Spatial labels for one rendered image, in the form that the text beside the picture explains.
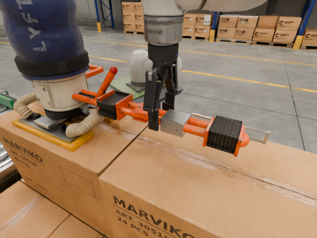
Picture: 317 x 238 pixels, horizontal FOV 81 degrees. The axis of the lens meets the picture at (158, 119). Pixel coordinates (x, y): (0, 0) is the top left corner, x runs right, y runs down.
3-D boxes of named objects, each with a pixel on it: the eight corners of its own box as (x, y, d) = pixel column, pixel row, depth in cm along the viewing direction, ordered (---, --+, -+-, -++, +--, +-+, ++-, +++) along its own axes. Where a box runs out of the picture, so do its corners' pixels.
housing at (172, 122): (159, 131, 53) (159, 118, 51) (169, 120, 58) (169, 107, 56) (182, 139, 50) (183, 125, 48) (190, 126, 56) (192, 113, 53)
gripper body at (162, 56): (157, 38, 49) (157, 72, 54) (140, 44, 43) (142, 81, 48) (184, 40, 46) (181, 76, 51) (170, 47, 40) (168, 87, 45)
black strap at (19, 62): (4, 69, 62) (-2, 56, 60) (62, 54, 79) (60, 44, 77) (48, 80, 53) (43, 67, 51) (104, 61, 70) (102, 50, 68)
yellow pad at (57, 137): (12, 125, 74) (7, 114, 71) (36, 113, 81) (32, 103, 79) (72, 152, 61) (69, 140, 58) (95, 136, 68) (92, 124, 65)
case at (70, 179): (25, 183, 98) (-13, 120, 76) (83, 140, 128) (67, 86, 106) (115, 241, 75) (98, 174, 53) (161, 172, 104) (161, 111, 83)
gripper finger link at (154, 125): (159, 108, 49) (157, 110, 48) (158, 130, 53) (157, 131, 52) (149, 106, 50) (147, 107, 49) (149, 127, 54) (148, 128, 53)
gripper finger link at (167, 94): (165, 92, 57) (166, 91, 58) (164, 111, 61) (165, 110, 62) (174, 94, 56) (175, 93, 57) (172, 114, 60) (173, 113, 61)
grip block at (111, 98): (97, 115, 61) (93, 99, 58) (116, 103, 68) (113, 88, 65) (117, 122, 58) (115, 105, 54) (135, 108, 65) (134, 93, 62)
